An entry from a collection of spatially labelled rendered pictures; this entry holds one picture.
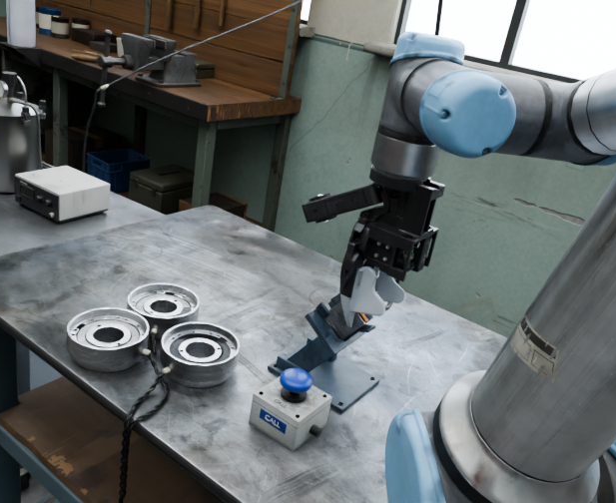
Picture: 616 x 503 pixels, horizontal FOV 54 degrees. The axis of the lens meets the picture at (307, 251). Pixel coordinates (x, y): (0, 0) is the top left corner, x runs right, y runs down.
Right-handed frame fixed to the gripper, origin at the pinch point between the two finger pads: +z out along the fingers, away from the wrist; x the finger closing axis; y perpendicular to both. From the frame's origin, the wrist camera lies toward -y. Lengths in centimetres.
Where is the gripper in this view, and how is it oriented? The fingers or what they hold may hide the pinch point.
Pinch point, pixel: (352, 310)
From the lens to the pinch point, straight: 80.6
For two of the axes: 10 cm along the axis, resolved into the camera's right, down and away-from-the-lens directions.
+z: -1.6, 9.0, 4.0
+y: 8.0, 3.6, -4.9
